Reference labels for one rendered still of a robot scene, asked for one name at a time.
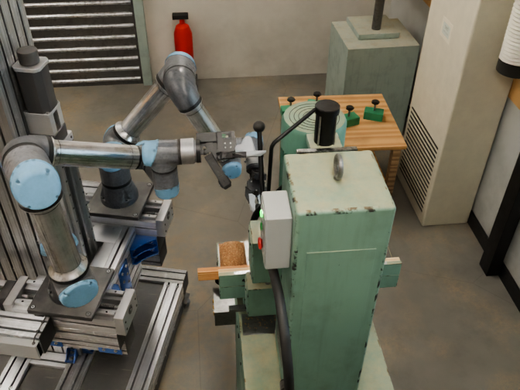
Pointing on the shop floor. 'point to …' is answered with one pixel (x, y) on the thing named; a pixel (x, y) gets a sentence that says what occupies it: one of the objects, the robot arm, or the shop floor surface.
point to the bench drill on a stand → (373, 59)
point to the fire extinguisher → (183, 36)
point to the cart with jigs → (364, 126)
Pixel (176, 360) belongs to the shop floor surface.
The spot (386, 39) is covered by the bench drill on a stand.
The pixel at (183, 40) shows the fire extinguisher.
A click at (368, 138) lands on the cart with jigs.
